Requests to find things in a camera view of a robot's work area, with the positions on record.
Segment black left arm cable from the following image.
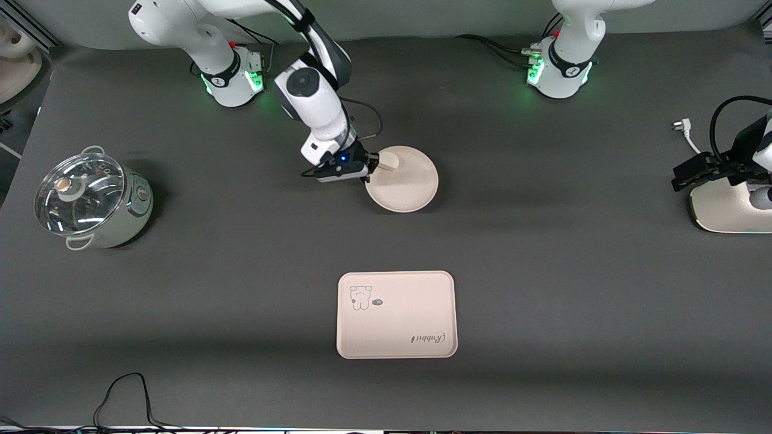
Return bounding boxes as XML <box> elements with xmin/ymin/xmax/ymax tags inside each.
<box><xmin>710</xmin><ymin>95</ymin><xmax>772</xmax><ymax>163</ymax></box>

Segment round beige plate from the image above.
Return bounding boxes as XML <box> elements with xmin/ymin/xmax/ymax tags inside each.
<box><xmin>364</xmin><ymin>145</ymin><xmax>439</xmax><ymax>213</ymax></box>

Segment thin black floor cable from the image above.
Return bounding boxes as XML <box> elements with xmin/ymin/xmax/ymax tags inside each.
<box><xmin>90</xmin><ymin>373</ymin><xmax>188</xmax><ymax>432</ymax></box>

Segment white toaster cable with plug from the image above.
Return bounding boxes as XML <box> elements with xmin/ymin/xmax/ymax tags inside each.
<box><xmin>671</xmin><ymin>119</ymin><xmax>703</xmax><ymax>154</ymax></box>

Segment beige round object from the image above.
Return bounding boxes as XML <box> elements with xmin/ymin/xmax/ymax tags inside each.
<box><xmin>0</xmin><ymin>15</ymin><xmax>44</xmax><ymax>108</ymax></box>

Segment green electric cooking pot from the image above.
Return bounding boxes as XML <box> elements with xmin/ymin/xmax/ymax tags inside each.
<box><xmin>65</xmin><ymin>145</ymin><xmax>154</xmax><ymax>251</ymax></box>

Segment beige rabbit print tray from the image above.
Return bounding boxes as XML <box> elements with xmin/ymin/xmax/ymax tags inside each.
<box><xmin>336</xmin><ymin>271</ymin><xmax>458</xmax><ymax>360</ymax></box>

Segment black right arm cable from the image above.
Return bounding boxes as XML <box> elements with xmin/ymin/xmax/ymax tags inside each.
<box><xmin>265</xmin><ymin>0</ymin><xmax>384</xmax><ymax>140</ymax></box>

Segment aluminium frame rail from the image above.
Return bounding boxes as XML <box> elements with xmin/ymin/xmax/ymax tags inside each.
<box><xmin>0</xmin><ymin>0</ymin><xmax>61</xmax><ymax>52</ymax></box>

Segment black left arm base cables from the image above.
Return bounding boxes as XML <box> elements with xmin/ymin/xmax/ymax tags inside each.
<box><xmin>455</xmin><ymin>12</ymin><xmax>565</xmax><ymax>67</ymax></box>

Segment white toaster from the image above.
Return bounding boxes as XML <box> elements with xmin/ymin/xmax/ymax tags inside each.
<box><xmin>688</xmin><ymin>178</ymin><xmax>772</xmax><ymax>234</ymax></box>

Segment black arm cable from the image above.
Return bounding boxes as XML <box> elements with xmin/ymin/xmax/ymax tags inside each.
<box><xmin>710</xmin><ymin>95</ymin><xmax>772</xmax><ymax>163</ymax></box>
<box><xmin>265</xmin><ymin>0</ymin><xmax>384</xmax><ymax>140</ymax></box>

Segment glass pot lid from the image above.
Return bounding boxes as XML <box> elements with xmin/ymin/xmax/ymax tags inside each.
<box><xmin>34</xmin><ymin>153</ymin><xmax>126</xmax><ymax>236</ymax></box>

